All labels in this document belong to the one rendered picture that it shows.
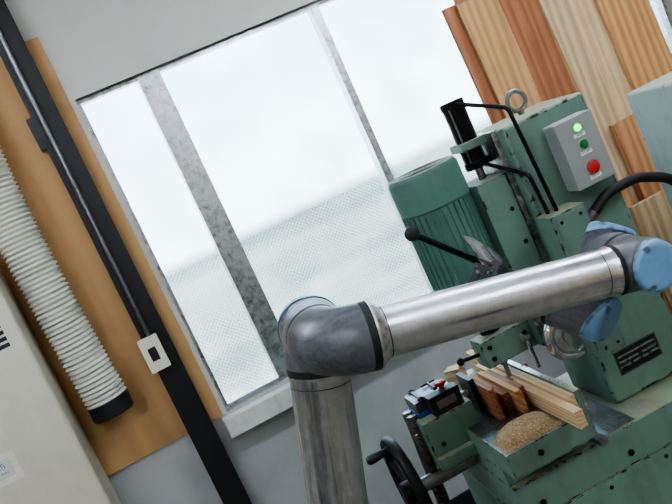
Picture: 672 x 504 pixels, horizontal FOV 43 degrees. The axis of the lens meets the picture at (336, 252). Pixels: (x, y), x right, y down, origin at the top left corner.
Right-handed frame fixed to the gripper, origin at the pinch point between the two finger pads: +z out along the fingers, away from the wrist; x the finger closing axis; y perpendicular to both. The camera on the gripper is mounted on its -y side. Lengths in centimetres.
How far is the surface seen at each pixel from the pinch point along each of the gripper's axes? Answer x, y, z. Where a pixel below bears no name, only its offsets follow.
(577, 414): 18.9, -17.3, -30.3
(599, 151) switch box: -37.6, -21.3, -12.6
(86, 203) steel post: 18, -26, 163
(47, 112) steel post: -7, -9, 178
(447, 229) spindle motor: -9.0, -8.7, 9.8
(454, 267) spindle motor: -1.6, -13.2, 7.1
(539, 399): 19.6, -27.9, -17.3
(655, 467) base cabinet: 25, -47, -41
